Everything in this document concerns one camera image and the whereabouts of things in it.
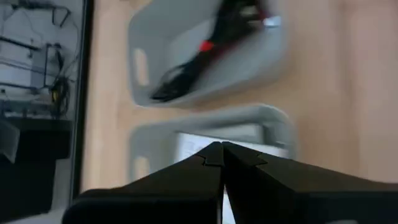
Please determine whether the black cable with red tie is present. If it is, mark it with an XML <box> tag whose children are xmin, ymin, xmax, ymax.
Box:
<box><xmin>150</xmin><ymin>0</ymin><xmax>271</xmax><ymax>102</ymax></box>

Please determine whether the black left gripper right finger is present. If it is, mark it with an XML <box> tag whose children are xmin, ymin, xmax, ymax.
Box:
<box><xmin>222</xmin><ymin>141</ymin><xmax>398</xmax><ymax>224</ymax></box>

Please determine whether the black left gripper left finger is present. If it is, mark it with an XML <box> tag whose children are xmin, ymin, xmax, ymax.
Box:
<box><xmin>61</xmin><ymin>141</ymin><xmax>225</xmax><ymax>224</ymax></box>

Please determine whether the grey plastic bin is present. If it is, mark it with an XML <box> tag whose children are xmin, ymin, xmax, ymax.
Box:
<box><xmin>129</xmin><ymin>104</ymin><xmax>296</xmax><ymax>187</ymax></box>
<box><xmin>127</xmin><ymin>0</ymin><xmax>289</xmax><ymax>108</ymax></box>

